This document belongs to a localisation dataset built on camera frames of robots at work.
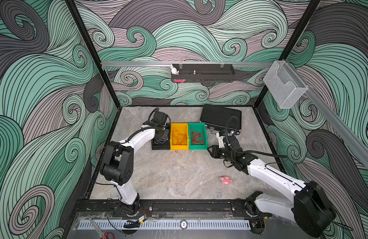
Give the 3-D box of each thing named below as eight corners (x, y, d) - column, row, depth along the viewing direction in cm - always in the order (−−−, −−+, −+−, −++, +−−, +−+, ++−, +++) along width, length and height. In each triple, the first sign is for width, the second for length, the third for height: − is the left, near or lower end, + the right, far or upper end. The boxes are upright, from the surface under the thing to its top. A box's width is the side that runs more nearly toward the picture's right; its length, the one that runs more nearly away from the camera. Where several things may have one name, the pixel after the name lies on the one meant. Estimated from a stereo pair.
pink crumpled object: (220, 186, 82) (222, 182, 78) (219, 179, 85) (221, 176, 80) (229, 186, 82) (232, 182, 78) (228, 179, 85) (231, 176, 80)
